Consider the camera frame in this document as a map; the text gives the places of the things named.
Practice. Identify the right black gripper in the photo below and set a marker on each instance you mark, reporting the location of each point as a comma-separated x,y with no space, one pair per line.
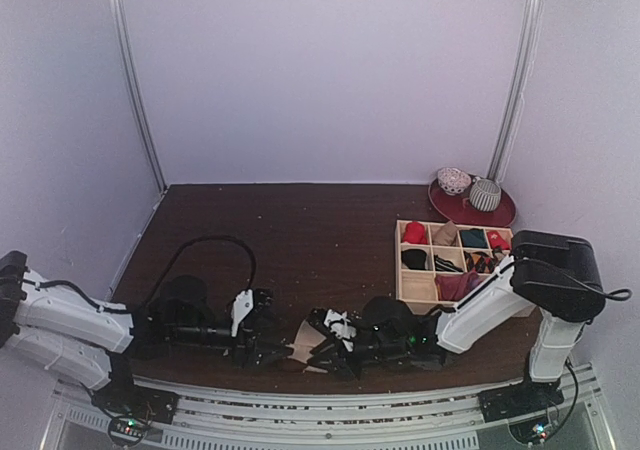
345,352

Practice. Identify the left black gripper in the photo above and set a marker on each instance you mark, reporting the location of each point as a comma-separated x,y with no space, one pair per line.
250,356

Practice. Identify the black sock white stripes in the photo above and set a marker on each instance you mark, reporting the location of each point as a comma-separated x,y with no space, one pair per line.
415,259

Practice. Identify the beige striped long sock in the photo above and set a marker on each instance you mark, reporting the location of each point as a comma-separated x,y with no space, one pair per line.
306,339

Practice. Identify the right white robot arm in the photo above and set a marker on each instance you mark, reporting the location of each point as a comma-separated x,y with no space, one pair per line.
556,274

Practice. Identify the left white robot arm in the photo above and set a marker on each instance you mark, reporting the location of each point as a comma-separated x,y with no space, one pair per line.
54,323

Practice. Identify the maroon rolled sock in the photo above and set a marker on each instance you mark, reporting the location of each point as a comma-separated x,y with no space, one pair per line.
453,288

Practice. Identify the wooden compartment box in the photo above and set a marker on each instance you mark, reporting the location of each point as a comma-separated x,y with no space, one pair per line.
417,288

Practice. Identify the black striped sock in box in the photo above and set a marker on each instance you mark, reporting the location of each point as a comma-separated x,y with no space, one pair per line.
448,264

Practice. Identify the tan rolled sock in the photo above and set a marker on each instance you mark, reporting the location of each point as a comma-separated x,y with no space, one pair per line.
446,235

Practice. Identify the argyle patterned rolled sock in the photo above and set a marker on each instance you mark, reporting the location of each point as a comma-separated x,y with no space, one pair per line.
483,262

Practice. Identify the dark teal rolled sock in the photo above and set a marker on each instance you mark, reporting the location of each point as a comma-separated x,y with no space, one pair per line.
473,238

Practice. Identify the red round plate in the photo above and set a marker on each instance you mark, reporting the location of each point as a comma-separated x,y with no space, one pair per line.
459,209

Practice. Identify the red patterned rolled sock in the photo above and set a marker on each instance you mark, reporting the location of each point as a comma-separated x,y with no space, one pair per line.
498,241

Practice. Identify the white dotted bowl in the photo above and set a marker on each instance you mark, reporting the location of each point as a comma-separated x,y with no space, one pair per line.
453,181

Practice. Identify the grey striped cup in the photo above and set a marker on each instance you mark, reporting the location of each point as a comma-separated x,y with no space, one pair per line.
485,195

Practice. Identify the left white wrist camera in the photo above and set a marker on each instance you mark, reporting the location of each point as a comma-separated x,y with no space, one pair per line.
242,306

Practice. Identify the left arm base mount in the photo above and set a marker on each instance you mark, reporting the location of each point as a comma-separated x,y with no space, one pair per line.
131,416

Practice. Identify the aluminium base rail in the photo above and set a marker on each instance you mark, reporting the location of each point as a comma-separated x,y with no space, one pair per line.
210,418

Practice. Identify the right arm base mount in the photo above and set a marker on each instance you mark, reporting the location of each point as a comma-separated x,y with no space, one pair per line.
527,408

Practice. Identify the left aluminium frame post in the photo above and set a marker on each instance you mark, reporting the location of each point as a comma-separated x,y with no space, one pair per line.
134,92

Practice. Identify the aluminium frame post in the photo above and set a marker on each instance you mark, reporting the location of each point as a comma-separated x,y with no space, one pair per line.
524,62
134,92

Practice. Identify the right aluminium frame post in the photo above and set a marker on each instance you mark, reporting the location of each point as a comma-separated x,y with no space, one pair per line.
524,62

